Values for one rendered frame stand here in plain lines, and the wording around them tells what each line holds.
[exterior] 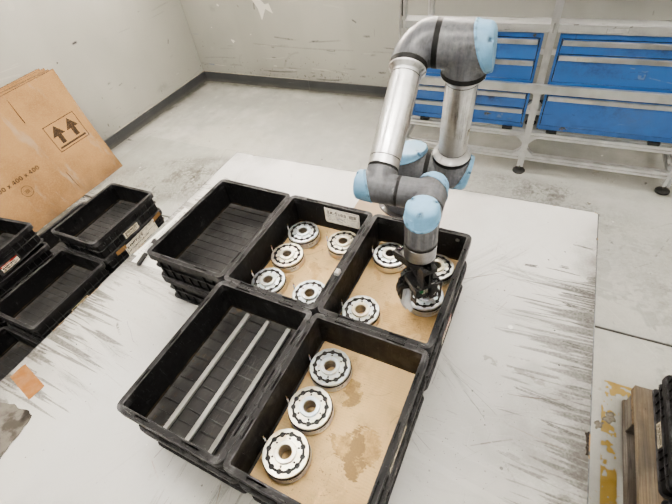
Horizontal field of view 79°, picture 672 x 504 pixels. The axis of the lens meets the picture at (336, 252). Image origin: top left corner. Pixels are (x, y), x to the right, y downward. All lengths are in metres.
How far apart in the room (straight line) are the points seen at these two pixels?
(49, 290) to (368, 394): 1.77
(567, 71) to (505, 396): 2.04
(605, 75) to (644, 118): 0.34
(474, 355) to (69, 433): 1.14
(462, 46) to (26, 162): 3.12
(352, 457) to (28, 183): 3.12
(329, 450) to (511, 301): 0.72
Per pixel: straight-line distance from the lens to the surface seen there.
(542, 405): 1.23
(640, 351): 2.33
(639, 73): 2.86
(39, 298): 2.41
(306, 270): 1.28
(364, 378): 1.05
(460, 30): 1.12
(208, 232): 1.52
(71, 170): 3.77
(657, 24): 2.78
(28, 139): 3.68
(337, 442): 1.00
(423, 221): 0.87
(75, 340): 1.62
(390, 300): 1.18
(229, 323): 1.22
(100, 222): 2.46
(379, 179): 0.98
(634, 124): 2.98
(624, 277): 2.60
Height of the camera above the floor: 1.77
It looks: 45 degrees down
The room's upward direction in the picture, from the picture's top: 9 degrees counter-clockwise
